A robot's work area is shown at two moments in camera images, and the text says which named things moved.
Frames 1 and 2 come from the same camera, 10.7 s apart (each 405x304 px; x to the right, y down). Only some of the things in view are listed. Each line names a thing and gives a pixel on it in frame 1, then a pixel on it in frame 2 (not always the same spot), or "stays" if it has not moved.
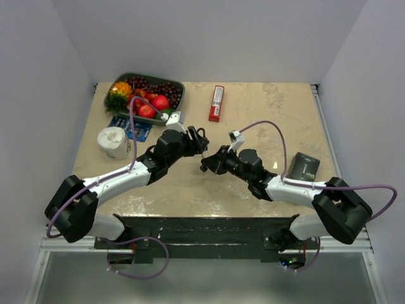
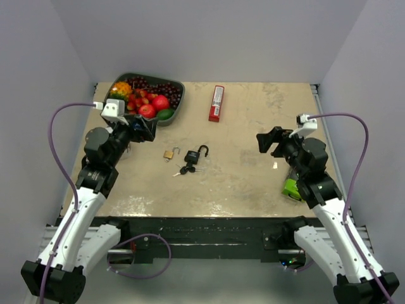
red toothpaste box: x=216 y=103 stays
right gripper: x=216 y=162 → x=278 y=135
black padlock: x=203 y=141 → x=192 y=158
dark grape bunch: x=168 y=89 stays
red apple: x=160 y=102 stays
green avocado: x=158 y=116 stays
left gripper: x=193 y=145 → x=147 y=132
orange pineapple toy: x=116 y=100 stays
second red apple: x=147 y=111 stays
